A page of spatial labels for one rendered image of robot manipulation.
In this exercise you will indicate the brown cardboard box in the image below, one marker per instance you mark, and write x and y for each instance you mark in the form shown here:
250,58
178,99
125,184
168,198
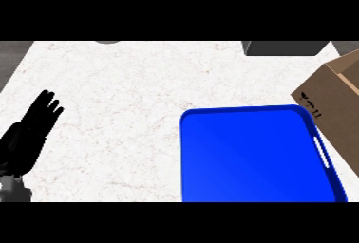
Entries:
333,104

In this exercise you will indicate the dark grey appliance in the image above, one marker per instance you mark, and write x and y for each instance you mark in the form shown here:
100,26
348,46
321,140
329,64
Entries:
283,48

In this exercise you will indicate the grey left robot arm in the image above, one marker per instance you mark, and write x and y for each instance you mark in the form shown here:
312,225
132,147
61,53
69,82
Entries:
14,190

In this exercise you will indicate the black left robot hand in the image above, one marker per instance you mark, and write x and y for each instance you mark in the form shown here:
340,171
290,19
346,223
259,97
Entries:
26,136

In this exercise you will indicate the blue plastic tray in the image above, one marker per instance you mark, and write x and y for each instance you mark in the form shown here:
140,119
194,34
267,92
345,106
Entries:
253,155

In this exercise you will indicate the small grey round object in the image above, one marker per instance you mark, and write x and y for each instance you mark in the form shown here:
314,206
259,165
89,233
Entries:
107,41

